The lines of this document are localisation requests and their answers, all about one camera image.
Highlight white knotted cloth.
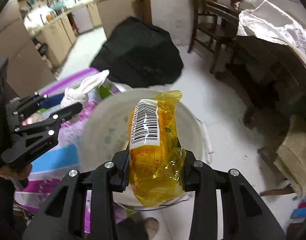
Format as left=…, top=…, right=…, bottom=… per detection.
left=60, top=70, right=110, bottom=108

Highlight yellow plastic wrapper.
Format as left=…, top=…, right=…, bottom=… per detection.
left=128, top=90, right=184, bottom=207

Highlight kitchen base cabinets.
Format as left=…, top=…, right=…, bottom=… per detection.
left=24, top=0, right=143, bottom=69

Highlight operator hand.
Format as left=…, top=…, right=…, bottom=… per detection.
left=0, top=164, right=32, bottom=180

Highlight white plastic bucket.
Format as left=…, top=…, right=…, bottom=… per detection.
left=79, top=89, right=209, bottom=208

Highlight black cloth covered object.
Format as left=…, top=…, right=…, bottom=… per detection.
left=90, top=17, right=183, bottom=88

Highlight beige towel on stool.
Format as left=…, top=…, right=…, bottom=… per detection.
left=274, top=115, right=306, bottom=198

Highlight dark wooden table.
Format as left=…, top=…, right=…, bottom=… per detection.
left=205, top=0, right=306, bottom=131

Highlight dark wooden chair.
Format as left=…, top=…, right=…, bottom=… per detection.
left=187, top=0, right=239, bottom=73

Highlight white plastic sheet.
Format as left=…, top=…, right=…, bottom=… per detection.
left=237, top=0, right=306, bottom=65

